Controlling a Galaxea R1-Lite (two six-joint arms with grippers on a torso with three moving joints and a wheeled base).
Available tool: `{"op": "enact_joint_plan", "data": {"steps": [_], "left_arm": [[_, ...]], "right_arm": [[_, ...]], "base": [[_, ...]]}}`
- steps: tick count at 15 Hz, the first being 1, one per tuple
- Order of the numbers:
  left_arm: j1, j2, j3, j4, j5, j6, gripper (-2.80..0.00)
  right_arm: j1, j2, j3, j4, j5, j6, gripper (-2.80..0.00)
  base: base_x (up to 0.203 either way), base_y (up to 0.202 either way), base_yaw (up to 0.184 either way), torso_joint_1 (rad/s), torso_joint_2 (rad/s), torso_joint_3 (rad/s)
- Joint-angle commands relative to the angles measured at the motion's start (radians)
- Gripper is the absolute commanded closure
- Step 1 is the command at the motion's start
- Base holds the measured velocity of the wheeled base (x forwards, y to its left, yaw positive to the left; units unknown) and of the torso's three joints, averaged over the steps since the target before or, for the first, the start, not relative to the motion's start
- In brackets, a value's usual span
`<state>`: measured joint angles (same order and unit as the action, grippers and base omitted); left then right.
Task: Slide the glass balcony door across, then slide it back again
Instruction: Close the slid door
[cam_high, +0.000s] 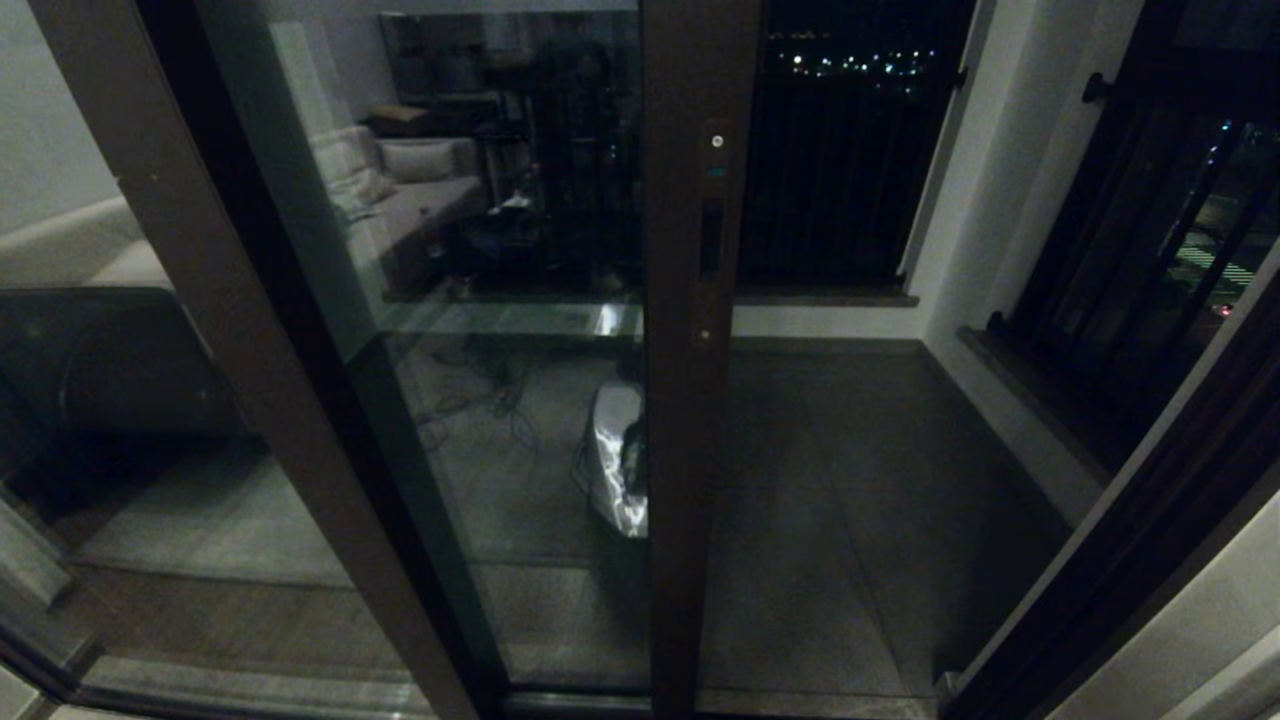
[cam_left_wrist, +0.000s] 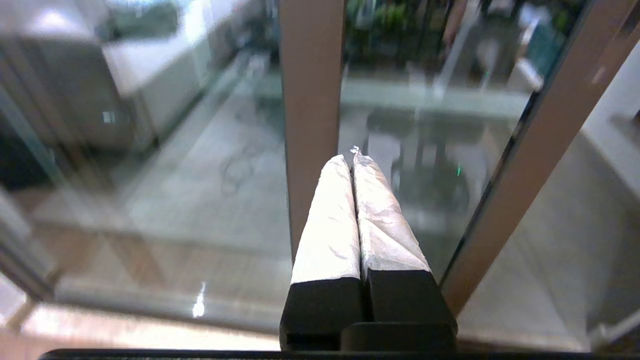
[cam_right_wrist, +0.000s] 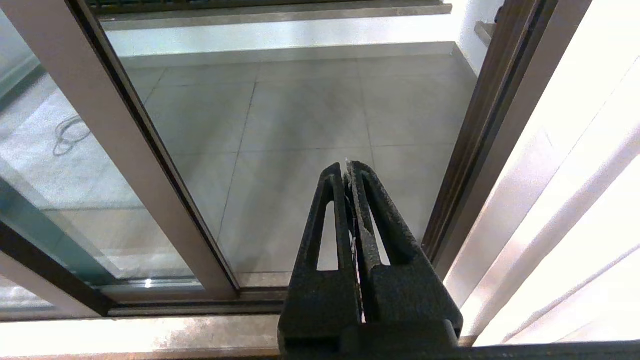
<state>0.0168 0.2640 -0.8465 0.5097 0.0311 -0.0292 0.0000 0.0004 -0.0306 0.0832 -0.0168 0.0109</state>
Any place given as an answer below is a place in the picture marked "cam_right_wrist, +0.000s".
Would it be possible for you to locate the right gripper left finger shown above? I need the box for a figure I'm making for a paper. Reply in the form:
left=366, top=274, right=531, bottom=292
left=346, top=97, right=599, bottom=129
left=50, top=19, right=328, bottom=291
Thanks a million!
left=277, top=162, right=363, bottom=357

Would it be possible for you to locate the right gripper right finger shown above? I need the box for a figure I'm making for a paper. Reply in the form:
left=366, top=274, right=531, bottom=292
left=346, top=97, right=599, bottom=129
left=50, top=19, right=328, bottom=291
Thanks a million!
left=346, top=160, right=464, bottom=351

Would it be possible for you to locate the door floor track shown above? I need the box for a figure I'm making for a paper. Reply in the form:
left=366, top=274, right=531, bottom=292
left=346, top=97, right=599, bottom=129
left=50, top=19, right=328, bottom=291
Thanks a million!
left=0, top=285, right=291, bottom=323

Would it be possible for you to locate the glass sliding balcony door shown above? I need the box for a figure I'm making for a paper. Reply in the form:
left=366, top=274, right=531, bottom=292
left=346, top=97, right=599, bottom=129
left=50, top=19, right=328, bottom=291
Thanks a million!
left=0, top=0, right=241, bottom=318

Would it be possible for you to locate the white sheer curtain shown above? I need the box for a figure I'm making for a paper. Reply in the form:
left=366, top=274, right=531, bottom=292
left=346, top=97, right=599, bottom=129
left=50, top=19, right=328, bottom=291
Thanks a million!
left=442, top=0, right=640, bottom=347

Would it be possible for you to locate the dark metal door frame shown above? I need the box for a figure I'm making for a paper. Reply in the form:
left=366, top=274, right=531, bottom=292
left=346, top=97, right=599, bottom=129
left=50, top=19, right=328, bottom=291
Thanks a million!
left=421, top=0, right=594, bottom=281

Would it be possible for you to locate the grey cable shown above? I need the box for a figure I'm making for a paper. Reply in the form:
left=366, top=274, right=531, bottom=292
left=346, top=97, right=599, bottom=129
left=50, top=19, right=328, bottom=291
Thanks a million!
left=52, top=115, right=92, bottom=157

